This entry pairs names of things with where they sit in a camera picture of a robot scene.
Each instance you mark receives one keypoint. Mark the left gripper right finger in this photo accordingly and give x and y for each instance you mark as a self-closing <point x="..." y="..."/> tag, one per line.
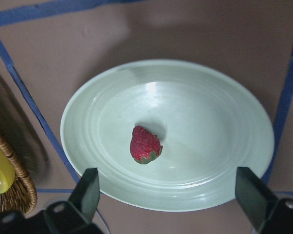
<point x="267" y="213"/>

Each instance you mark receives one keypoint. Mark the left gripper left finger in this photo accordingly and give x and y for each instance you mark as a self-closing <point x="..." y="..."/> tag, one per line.
<point x="72" y="216"/>

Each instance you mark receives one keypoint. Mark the light green plate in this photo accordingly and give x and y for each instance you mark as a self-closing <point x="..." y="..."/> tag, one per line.
<point x="207" y="123"/>

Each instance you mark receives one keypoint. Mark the brown wicker basket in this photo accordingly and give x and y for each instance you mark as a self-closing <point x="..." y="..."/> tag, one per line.
<point x="22" y="195"/>

